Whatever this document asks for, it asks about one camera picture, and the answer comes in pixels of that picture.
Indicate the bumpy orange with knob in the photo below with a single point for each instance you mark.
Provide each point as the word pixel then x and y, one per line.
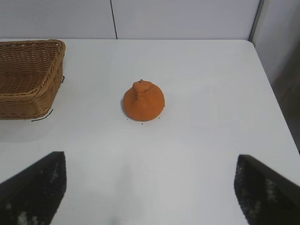
pixel 144 103

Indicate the grey metal corner post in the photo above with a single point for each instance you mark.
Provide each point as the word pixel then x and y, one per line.
pixel 255 21

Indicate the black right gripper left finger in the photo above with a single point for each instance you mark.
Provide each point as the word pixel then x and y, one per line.
pixel 32 194

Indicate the woven wicker basket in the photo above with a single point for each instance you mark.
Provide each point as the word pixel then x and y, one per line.
pixel 25 70

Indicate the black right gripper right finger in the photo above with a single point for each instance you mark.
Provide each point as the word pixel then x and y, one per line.
pixel 264 197

